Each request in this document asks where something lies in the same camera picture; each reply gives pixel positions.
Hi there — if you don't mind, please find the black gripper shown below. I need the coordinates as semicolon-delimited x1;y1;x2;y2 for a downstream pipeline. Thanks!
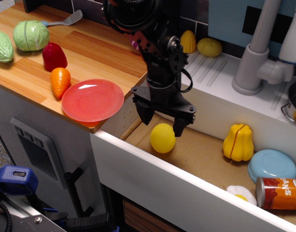
131;83;196;137

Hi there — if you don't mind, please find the yellow toy lemon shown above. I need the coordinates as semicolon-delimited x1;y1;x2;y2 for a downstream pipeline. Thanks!
150;123;176;154

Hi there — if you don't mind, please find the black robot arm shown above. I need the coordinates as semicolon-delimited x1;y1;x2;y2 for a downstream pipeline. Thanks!
102;0;196;137

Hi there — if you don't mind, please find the red plastic plate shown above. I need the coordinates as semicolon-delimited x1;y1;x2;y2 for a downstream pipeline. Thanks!
61;79;124;122

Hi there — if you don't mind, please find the purple striped toy onion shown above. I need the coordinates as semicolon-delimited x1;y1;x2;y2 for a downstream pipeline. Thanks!
130;40;139;51

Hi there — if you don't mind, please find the yellow toy squash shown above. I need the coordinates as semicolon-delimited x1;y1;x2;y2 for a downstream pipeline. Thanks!
222;124;254;162

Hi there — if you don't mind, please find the yellow toy corn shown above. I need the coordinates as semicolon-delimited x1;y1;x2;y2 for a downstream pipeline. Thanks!
180;30;197;54

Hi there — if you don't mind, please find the yellow toy potato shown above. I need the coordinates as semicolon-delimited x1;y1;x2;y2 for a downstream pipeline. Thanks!
197;38;222;57

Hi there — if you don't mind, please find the grey toy faucet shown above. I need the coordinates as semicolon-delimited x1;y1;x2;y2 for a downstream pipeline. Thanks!
232;0;295;95

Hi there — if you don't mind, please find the toy fried egg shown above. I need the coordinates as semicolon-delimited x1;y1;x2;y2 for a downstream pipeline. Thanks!
226;186;257;206

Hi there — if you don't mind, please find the orange toy carrot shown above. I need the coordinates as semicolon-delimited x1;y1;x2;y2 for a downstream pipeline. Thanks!
50;68;71;99

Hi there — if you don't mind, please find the light blue toy bowl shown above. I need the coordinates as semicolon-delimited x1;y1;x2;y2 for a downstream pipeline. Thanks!
248;149;296;183

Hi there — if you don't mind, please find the red toy pepper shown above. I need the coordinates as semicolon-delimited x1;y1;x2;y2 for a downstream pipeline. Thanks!
42;43;68;72

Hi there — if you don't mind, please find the grey oven control panel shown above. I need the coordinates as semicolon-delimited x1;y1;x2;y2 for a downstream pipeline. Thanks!
11;117;66;189

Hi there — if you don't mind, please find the orange toy beans can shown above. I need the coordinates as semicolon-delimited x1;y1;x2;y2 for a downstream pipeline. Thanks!
255;177;296;210

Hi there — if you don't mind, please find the grey toy spatula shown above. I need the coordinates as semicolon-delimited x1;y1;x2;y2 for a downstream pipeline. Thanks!
41;10;83;27

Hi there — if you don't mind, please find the silver toy pot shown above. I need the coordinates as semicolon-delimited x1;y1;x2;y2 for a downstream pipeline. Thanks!
281;82;296;124

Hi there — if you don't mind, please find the white bottle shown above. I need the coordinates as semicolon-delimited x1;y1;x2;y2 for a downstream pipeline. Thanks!
279;9;296;64

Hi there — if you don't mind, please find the green toy cabbage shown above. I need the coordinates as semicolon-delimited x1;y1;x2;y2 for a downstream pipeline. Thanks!
13;20;50;51

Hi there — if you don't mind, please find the blue clamp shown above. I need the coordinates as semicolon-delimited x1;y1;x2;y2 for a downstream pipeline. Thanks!
0;165;39;195

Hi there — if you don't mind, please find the green toy bitter gourd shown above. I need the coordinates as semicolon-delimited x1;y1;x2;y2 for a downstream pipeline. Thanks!
0;31;14;63

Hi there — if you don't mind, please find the black oven door handle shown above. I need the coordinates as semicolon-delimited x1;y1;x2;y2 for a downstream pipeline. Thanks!
63;168;94;218

